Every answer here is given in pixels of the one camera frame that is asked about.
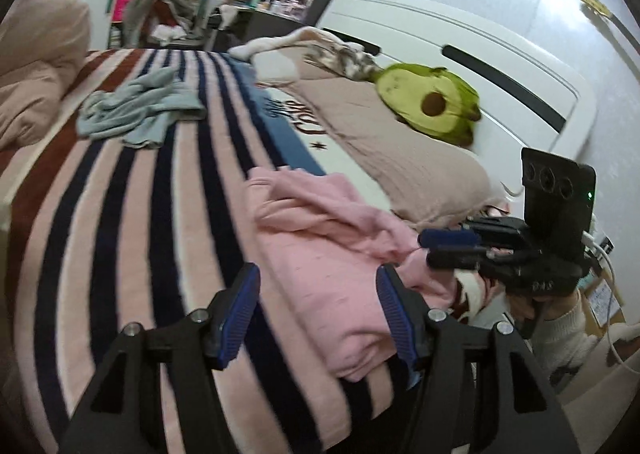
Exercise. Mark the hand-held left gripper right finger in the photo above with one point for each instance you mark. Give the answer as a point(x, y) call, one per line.
point(395, 319)

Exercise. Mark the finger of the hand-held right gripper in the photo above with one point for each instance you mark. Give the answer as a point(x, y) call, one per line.
point(465, 258)
point(450, 238)

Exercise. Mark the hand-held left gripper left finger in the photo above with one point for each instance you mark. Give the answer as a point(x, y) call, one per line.
point(237, 319)

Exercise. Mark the pink knit sweater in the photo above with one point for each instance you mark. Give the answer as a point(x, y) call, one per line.
point(325, 284)

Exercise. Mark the beige pillow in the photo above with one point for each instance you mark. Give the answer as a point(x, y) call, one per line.
point(410, 163)

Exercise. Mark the cardboard box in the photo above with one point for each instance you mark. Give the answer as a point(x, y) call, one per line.
point(605, 304)

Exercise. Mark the striped blanket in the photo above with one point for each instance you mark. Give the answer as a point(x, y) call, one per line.
point(125, 234)

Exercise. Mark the green avocado plush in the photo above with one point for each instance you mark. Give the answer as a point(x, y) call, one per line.
point(405, 88)

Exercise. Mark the white headboard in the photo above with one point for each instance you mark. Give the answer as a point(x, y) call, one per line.
point(500, 38)

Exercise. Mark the light blue garment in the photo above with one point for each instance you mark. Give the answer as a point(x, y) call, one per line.
point(140, 103)

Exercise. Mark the cluttered dark desk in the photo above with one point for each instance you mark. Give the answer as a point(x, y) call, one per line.
point(280, 28)

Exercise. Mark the beige duvet lump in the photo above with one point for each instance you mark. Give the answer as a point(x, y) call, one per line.
point(35, 58)

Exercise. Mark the magenta storage box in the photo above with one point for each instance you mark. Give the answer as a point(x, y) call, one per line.
point(125, 1)

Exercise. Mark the yellow wall fixture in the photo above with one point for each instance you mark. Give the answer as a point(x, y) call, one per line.
point(595, 3)

